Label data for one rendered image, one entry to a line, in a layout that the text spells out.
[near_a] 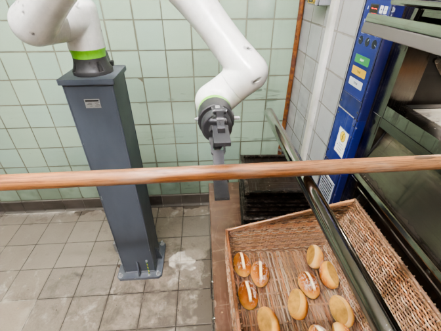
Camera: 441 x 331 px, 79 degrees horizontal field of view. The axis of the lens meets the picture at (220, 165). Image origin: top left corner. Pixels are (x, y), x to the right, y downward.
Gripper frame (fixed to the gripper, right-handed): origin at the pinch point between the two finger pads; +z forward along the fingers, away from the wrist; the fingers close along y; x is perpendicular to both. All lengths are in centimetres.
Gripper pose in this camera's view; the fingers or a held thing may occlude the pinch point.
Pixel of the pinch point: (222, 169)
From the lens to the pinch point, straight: 50.7
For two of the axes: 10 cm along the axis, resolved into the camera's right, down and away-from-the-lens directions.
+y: 0.0, 8.2, 5.7
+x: -10.0, 0.4, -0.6
